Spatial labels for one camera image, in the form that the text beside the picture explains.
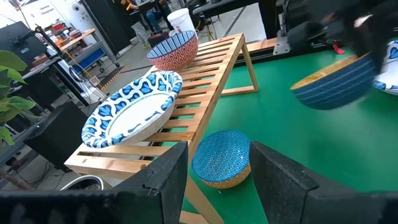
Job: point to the person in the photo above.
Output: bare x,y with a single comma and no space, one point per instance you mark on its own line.
155,15

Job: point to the blue wave bowl orange outside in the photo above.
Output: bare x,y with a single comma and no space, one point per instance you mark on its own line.
222,155

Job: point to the striped bowl red wavy outside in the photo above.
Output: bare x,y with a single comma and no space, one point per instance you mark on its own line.
177,56

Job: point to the wooden slatted shelf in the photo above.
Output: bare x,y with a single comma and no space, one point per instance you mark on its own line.
199,84

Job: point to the green leafy plant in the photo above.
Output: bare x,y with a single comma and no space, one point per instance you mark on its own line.
12,105

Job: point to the yellow inside blue striped bowl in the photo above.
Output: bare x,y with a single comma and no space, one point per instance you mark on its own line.
335,87

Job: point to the red tag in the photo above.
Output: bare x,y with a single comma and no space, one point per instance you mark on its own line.
338,49

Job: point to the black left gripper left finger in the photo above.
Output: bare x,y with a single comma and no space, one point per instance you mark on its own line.
149,196

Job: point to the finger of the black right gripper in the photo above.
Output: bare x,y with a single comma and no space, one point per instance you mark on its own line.
380,59

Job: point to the wooden top workbench cart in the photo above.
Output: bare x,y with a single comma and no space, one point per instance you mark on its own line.
84,46

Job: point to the blue patterned paper plate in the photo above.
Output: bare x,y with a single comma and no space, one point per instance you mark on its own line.
388,74
130,115

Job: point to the white plastic bucket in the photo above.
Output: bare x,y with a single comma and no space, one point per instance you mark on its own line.
182,21

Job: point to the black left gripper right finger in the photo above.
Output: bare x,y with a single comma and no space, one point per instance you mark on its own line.
295,199

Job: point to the black box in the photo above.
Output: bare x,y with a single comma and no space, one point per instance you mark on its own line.
57,137

